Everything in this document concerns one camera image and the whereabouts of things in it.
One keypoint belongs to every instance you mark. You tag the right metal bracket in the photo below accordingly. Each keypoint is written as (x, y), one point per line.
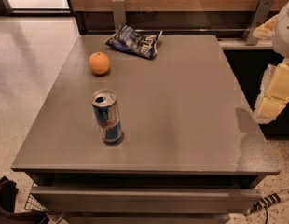
(260, 14)

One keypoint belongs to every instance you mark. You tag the wire basket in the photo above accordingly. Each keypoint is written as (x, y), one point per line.
(32, 204)

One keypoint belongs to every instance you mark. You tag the blue chip bag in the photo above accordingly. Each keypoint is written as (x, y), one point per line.
(127, 40)

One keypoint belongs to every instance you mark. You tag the orange fruit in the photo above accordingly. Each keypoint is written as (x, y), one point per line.
(99, 63)

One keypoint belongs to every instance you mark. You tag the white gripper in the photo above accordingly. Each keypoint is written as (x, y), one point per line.
(284, 36)

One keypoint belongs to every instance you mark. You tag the left metal bracket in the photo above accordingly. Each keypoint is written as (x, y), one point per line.
(119, 13)

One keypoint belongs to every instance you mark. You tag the metal bracket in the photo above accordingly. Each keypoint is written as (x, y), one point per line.
(119, 13)
(260, 14)

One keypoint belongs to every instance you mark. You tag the dark brown chair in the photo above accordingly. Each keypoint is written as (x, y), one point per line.
(8, 215)

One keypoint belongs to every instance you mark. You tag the red bull can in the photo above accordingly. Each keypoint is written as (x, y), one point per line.
(104, 103)

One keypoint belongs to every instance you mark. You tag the grey cabinet drawer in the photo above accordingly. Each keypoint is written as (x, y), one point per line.
(147, 200)

